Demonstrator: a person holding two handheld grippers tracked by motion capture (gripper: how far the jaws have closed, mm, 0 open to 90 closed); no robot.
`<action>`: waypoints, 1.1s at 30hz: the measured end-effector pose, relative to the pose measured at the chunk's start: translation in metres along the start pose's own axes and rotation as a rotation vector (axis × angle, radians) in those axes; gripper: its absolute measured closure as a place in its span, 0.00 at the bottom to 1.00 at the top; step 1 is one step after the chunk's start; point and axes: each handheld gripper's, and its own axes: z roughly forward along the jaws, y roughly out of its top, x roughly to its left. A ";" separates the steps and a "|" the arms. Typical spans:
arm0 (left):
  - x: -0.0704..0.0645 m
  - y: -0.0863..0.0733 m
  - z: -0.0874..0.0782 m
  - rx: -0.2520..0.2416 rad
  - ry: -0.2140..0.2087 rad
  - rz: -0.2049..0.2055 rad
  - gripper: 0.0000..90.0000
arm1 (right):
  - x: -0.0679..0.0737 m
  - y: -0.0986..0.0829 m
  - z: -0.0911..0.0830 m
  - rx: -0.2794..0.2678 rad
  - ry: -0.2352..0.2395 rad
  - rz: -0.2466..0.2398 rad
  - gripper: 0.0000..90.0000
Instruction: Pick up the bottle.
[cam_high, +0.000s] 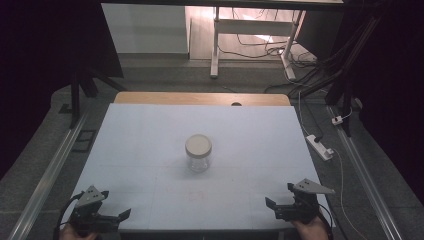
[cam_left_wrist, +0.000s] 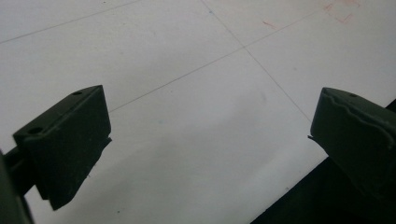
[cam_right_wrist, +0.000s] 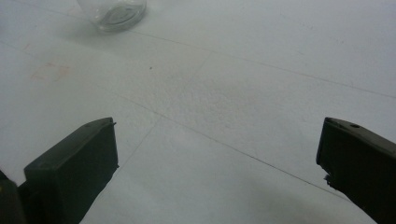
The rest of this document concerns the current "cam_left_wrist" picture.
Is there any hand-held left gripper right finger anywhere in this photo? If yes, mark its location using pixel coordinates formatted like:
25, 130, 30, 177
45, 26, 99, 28
307, 87, 396, 206

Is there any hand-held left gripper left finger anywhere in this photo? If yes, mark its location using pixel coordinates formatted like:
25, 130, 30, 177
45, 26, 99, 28
3, 84, 113, 212

